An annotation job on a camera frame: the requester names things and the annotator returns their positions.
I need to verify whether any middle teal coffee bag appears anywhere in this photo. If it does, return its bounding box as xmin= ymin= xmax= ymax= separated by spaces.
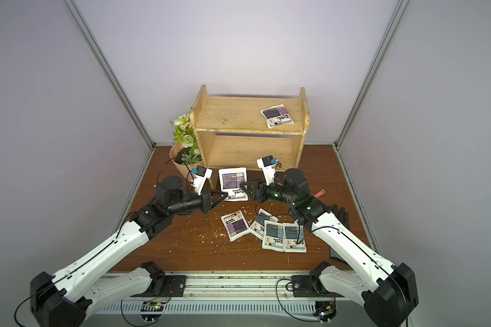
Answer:
xmin=261 ymin=220 xmax=285 ymax=252

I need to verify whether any purple coffee bag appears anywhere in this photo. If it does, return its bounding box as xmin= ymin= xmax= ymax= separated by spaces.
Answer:
xmin=218 ymin=167 xmax=248 ymax=202
xmin=221 ymin=211 xmax=250 ymax=242
xmin=260 ymin=104 xmax=295 ymax=129

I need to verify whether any connector board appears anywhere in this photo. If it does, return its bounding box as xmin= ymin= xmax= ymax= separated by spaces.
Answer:
xmin=140 ymin=301 xmax=164 ymax=325
xmin=313 ymin=301 xmax=337 ymax=324

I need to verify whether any wooden two-tier shelf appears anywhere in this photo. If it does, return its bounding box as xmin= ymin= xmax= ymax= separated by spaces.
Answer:
xmin=190 ymin=85 xmax=310 ymax=170

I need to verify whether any left connector board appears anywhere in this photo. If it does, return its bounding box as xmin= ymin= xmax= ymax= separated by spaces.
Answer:
xmin=140 ymin=301 xmax=164 ymax=325

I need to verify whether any right connector board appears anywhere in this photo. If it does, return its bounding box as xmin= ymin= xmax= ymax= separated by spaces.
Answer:
xmin=313 ymin=301 xmax=337 ymax=324

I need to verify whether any right teal coffee bag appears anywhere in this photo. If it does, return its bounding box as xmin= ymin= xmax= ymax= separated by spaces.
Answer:
xmin=282 ymin=223 xmax=307 ymax=253

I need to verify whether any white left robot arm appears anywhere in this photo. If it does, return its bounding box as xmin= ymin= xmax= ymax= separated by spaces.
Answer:
xmin=29 ymin=176 xmax=228 ymax=326

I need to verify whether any green artificial flower plant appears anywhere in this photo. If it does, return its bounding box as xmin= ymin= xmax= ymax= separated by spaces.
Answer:
xmin=170 ymin=114 xmax=201 ymax=156

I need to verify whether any black glove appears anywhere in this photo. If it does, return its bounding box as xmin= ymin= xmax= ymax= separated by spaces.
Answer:
xmin=329 ymin=204 xmax=350 ymax=230

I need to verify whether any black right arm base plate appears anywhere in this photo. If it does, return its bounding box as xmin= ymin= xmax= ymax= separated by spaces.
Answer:
xmin=291 ymin=275 xmax=323 ymax=298

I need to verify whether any pink plastic scoop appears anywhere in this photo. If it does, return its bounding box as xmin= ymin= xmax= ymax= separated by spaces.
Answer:
xmin=314 ymin=189 xmax=326 ymax=198

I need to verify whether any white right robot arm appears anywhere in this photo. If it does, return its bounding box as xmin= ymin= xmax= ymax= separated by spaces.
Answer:
xmin=240 ymin=168 xmax=419 ymax=326

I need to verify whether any tilted teal coffee bag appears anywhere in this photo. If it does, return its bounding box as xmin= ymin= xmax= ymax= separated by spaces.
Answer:
xmin=249 ymin=209 xmax=278 ymax=240

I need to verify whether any aluminium front rail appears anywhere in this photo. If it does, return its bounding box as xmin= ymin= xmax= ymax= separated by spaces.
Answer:
xmin=93 ymin=270 xmax=408 ymax=302

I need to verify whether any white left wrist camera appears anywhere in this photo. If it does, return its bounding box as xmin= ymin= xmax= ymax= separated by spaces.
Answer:
xmin=191 ymin=166 xmax=213 ymax=196

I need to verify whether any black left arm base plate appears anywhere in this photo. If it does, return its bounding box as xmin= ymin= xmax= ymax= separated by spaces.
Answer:
xmin=131 ymin=275 xmax=187 ymax=298

